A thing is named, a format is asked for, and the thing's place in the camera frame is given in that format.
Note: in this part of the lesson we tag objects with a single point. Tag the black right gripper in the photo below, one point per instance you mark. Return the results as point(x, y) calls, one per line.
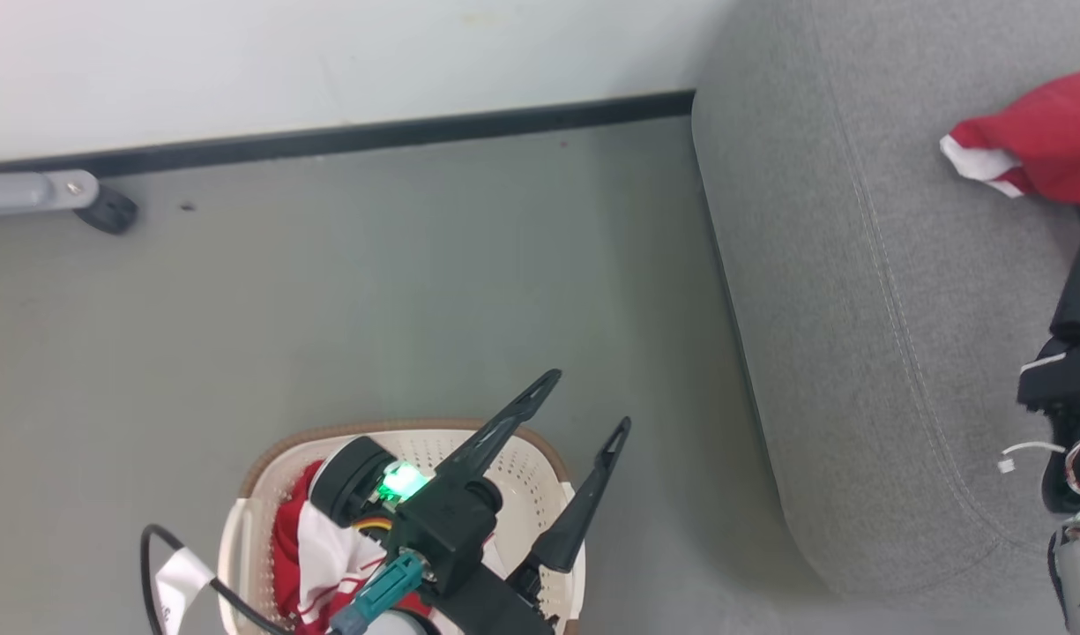
point(1068, 375)

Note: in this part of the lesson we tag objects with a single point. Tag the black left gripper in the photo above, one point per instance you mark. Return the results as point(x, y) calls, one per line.
point(447, 529)

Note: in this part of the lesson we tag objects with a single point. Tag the red garment with white cuff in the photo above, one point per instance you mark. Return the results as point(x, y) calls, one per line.
point(1051, 132)

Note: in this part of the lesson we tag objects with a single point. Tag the red white striped garment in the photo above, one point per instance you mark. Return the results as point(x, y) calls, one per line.
point(328, 556)

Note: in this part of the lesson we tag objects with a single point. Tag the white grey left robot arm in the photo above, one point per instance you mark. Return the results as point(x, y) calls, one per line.
point(398, 625)

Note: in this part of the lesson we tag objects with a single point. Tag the grey fabric sofa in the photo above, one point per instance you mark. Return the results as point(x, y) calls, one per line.
point(857, 309)

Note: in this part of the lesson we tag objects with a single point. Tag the cream perforated laundry basket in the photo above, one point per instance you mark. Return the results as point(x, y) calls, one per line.
point(531, 481)

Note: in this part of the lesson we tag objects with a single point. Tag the black baseboard strip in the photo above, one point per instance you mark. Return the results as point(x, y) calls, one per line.
point(372, 134)

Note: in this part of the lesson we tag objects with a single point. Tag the black caster wheel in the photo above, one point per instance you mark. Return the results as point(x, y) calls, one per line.
point(109, 212)

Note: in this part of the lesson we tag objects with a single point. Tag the grey metal frame leg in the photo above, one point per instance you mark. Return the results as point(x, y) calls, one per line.
point(19, 192)

